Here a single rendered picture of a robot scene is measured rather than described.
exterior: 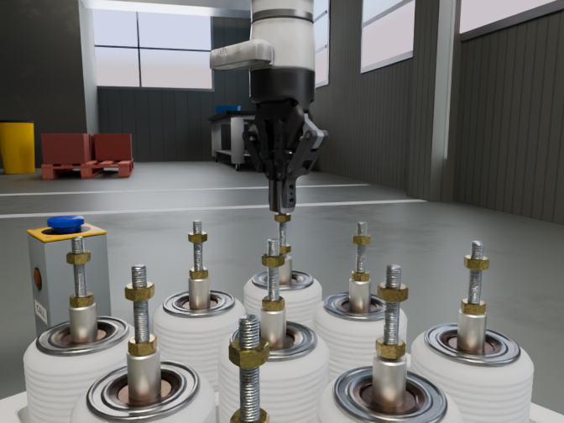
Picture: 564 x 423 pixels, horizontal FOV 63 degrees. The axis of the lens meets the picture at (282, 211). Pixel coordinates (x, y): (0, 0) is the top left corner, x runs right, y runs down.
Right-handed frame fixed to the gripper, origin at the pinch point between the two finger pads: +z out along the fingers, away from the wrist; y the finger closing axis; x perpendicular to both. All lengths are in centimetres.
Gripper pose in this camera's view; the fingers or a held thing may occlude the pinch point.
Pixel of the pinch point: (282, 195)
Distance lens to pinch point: 54.4
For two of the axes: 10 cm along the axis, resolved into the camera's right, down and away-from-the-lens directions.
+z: 0.0, 9.9, 1.6
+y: -6.6, -1.2, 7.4
